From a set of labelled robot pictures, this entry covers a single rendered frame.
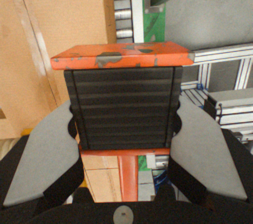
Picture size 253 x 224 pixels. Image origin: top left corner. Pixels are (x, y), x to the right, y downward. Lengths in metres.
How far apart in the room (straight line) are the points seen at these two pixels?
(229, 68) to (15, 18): 1.40
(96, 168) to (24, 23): 1.21
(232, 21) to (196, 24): 0.30
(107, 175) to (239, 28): 1.73
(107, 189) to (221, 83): 1.44
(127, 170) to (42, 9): 0.43
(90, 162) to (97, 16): 1.18
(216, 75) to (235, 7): 0.56
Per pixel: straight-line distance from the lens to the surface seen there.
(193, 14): 1.49
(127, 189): 0.20
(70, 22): 0.46
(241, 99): 0.63
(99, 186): 1.66
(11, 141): 0.30
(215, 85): 1.50
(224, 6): 1.60
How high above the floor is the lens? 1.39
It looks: 62 degrees down
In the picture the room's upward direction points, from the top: 180 degrees clockwise
